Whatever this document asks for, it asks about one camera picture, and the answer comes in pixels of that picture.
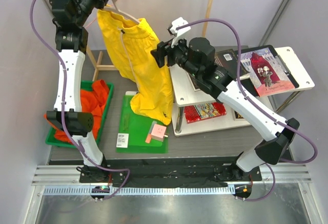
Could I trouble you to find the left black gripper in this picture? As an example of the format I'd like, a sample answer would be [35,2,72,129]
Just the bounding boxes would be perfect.
[72,0,117,27]

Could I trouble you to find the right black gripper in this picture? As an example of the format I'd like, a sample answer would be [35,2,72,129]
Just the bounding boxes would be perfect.
[151,33,201,79]

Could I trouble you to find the white wooden hanger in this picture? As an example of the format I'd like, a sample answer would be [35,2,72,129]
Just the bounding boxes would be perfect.
[103,0,140,25]

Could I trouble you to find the yellow shorts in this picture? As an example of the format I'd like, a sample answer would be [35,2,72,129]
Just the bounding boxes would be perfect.
[97,10,174,125]

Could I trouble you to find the orange shorts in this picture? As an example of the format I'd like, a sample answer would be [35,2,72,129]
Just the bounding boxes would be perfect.
[43,79,110,144]

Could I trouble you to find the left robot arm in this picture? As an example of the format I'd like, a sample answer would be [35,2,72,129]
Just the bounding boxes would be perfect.
[46,0,109,182]

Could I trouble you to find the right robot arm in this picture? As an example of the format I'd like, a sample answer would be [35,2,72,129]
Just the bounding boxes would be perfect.
[151,37,300,180]

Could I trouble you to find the wooden clothes rack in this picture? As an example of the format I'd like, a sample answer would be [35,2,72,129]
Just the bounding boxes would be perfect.
[86,0,213,81]

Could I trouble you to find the red treehouse book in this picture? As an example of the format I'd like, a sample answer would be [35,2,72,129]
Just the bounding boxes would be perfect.
[184,103,227,124]

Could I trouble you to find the white two-tier shelf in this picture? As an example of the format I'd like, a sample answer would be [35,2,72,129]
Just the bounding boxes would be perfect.
[170,47,315,136]

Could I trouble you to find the black hardcover book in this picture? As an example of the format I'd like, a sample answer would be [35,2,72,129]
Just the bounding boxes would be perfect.
[188,49,238,91]

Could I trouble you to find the green clipboard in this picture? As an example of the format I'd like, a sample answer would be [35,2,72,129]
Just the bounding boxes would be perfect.
[116,91,168,154]

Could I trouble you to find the pink cube power adapter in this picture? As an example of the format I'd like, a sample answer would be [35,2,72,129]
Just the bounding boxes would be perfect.
[150,124,168,142]

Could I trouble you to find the orange blue highlighter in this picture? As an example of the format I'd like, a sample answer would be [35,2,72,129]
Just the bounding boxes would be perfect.
[145,120,157,144]

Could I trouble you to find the black yellow treehouse book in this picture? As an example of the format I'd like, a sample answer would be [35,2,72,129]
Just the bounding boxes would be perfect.
[232,109,246,121]

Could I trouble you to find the illustrated red castle book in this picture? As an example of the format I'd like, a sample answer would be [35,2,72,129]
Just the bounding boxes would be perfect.
[237,49,295,98]

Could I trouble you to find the green plastic tray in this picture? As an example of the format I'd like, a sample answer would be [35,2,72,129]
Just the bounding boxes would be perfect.
[45,79,115,149]

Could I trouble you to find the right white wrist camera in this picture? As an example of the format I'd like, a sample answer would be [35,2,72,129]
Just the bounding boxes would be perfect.
[168,17,191,48]

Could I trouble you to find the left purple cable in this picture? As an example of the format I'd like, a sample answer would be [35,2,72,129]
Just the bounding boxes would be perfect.
[29,0,131,201]

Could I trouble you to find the purple cable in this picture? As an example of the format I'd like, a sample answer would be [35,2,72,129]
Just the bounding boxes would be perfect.
[179,18,319,201]
[29,0,131,201]

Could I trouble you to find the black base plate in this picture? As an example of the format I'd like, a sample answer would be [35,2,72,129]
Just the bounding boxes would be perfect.
[76,157,262,188]

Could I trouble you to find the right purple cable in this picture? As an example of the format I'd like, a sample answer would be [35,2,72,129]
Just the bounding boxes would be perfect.
[179,18,319,201]

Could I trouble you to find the aluminium rail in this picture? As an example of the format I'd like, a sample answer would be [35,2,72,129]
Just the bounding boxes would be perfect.
[32,163,312,199]

